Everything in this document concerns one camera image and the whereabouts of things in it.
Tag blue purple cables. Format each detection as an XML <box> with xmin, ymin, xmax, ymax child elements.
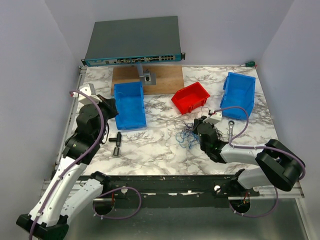
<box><xmin>174</xmin><ymin>106</ymin><xmax>228</xmax><ymax>150</ymax></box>

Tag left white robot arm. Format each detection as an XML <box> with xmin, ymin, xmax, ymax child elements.
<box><xmin>16</xmin><ymin>94</ymin><xmax>118</xmax><ymax>240</ymax></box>

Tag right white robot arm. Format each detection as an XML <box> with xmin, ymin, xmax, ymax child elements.
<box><xmin>192</xmin><ymin>116</ymin><xmax>306</xmax><ymax>196</ymax></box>

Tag left blue plastic bin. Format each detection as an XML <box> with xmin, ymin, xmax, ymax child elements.
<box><xmin>114</xmin><ymin>81</ymin><xmax>147</xmax><ymax>130</ymax></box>

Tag blue plastic bin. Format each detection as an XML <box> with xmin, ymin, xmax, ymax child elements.
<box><xmin>220</xmin><ymin>72</ymin><xmax>256</xmax><ymax>116</ymax></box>
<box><xmin>114</xmin><ymin>81</ymin><xmax>147</xmax><ymax>130</ymax></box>

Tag red plastic bin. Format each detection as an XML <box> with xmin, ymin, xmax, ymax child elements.
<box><xmin>171</xmin><ymin>82</ymin><xmax>210</xmax><ymax>115</ymax></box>

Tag silver ratchet wrench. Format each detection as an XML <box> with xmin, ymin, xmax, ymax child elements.
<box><xmin>228</xmin><ymin>120</ymin><xmax>235</xmax><ymax>139</ymax></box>

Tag black T-shaped tool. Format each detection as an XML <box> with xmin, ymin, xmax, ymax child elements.
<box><xmin>108</xmin><ymin>131</ymin><xmax>122</xmax><ymax>157</ymax></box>

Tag right blue plastic bin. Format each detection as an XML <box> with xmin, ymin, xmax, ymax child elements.
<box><xmin>220</xmin><ymin>72</ymin><xmax>256</xmax><ymax>116</ymax></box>

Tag wooden board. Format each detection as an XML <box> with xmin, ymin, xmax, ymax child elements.
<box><xmin>110</xmin><ymin>65</ymin><xmax>185</xmax><ymax>95</ymax></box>

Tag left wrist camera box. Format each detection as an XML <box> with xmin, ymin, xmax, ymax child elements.
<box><xmin>78</xmin><ymin>83</ymin><xmax>100</xmax><ymax>105</ymax></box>

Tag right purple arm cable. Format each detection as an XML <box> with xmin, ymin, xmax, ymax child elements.
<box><xmin>209</xmin><ymin>106</ymin><xmax>307</xmax><ymax>218</ymax></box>

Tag aluminium frame rail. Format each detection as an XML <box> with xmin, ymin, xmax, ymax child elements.
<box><xmin>49</xmin><ymin>66</ymin><xmax>87</xmax><ymax>180</ymax></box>

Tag grey metal stand bracket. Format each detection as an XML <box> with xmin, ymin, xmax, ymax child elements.
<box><xmin>136</xmin><ymin>63</ymin><xmax>156</xmax><ymax>86</ymax></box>

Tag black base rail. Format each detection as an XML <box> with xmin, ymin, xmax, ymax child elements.
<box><xmin>79</xmin><ymin>172</ymin><xmax>260</xmax><ymax>209</ymax></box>

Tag green handled screwdriver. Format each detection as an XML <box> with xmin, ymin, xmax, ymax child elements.
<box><xmin>240</xmin><ymin>61</ymin><xmax>256</xmax><ymax>68</ymax></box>

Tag grey network switch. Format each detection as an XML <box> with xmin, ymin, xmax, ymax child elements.
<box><xmin>81</xmin><ymin>16</ymin><xmax>186</xmax><ymax>67</ymax></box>

